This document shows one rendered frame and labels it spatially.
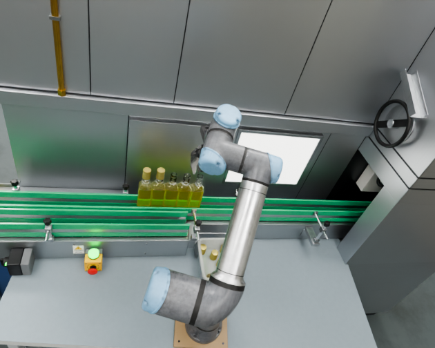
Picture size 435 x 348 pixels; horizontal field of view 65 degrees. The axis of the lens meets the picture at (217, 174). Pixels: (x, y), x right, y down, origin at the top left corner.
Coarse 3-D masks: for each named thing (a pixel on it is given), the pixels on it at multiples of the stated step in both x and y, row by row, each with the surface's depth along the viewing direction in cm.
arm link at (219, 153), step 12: (216, 132) 92; (228, 132) 93; (204, 144) 92; (216, 144) 90; (228, 144) 91; (204, 156) 89; (216, 156) 88; (228, 156) 90; (240, 156) 90; (204, 168) 91; (216, 168) 90; (228, 168) 92
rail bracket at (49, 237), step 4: (44, 220) 132; (48, 220) 133; (48, 224) 133; (48, 228) 135; (52, 228) 138; (48, 232) 135; (48, 236) 134; (52, 236) 140; (44, 240) 132; (48, 240) 139; (52, 240) 140
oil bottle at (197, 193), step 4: (192, 184) 154; (192, 188) 153; (196, 188) 153; (200, 188) 153; (192, 192) 154; (196, 192) 154; (200, 192) 154; (192, 196) 155; (196, 196) 156; (200, 196) 156; (192, 200) 157; (196, 200) 157; (200, 200) 158; (188, 204) 159; (192, 204) 159; (196, 204) 160
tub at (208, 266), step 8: (200, 240) 163; (208, 240) 164; (216, 240) 166; (200, 248) 160; (208, 248) 168; (216, 248) 169; (200, 256) 156; (208, 256) 166; (200, 264) 154; (208, 264) 162; (208, 272) 159
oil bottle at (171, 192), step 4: (168, 180) 152; (168, 184) 150; (172, 184) 150; (176, 184) 151; (168, 188) 150; (172, 188) 150; (176, 188) 150; (168, 192) 151; (172, 192) 151; (176, 192) 152; (164, 196) 153; (168, 196) 153; (172, 196) 153; (176, 196) 153; (164, 200) 154; (168, 200) 154; (172, 200) 155; (164, 204) 156; (168, 204) 156; (172, 204) 157
